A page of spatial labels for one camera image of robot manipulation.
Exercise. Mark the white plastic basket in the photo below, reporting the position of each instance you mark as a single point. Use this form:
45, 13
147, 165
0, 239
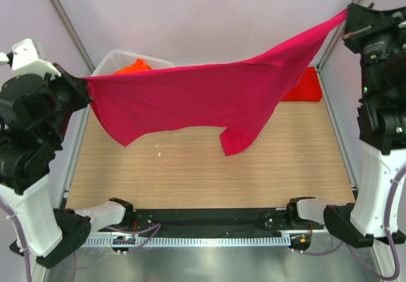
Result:
118, 59

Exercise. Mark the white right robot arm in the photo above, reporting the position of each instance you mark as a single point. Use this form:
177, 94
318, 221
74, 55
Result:
381, 122

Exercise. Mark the folded red t-shirt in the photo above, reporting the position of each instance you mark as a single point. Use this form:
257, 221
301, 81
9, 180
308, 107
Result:
308, 89

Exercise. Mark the right aluminium corner post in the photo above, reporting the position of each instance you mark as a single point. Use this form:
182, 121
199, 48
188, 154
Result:
333, 42

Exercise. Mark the white slotted cable duct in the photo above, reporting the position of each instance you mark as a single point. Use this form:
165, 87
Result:
116, 240

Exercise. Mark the orange t-shirt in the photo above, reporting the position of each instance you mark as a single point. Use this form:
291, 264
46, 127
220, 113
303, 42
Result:
138, 66

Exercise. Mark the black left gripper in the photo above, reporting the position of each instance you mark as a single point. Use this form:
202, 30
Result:
76, 85

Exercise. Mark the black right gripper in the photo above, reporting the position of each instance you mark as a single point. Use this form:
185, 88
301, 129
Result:
363, 23

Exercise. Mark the magenta pink t-shirt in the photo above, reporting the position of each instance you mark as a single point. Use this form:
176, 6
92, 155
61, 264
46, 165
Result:
238, 97

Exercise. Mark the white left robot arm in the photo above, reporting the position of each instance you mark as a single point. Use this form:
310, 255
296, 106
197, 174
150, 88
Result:
35, 113

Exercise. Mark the left aluminium corner post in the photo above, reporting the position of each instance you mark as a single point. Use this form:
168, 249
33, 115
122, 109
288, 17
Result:
67, 24

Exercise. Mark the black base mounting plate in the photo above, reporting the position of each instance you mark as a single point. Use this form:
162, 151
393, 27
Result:
217, 223

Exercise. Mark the aluminium corner post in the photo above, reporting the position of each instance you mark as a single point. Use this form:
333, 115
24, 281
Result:
67, 24
333, 42

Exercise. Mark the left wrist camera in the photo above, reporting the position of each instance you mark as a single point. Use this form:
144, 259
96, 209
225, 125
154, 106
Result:
26, 58

